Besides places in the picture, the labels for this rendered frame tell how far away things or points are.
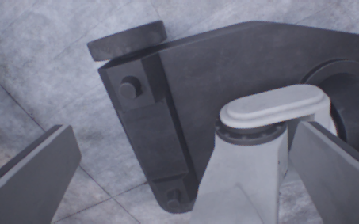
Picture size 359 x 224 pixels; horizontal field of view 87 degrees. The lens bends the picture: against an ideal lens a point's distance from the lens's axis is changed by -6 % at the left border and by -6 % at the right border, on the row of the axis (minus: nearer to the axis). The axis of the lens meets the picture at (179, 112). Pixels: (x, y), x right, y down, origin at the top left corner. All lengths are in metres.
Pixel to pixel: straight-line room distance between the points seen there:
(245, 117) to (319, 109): 0.13
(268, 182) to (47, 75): 0.71
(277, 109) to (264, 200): 0.17
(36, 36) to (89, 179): 0.59
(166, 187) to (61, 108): 0.47
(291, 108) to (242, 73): 0.16
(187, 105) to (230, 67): 0.14
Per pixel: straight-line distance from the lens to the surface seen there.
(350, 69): 0.62
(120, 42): 0.46
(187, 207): 0.72
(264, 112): 0.39
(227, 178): 0.33
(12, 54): 0.84
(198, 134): 0.56
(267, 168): 0.34
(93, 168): 0.93
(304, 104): 0.42
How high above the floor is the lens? 0.64
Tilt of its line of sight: 64 degrees down
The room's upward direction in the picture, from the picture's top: 179 degrees clockwise
